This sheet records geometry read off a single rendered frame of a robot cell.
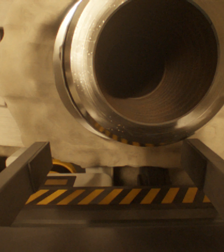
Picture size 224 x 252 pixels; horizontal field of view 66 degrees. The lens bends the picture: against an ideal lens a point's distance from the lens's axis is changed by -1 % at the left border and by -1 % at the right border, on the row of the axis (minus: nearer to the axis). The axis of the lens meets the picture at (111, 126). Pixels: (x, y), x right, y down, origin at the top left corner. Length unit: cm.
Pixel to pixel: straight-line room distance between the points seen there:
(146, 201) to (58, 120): 21
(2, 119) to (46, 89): 14
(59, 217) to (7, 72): 27
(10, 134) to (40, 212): 23
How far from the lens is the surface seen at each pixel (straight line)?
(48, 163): 17
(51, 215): 27
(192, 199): 28
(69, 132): 35
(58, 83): 32
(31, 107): 40
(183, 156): 17
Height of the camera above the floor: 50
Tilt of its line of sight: 73 degrees down
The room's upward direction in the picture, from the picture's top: 177 degrees counter-clockwise
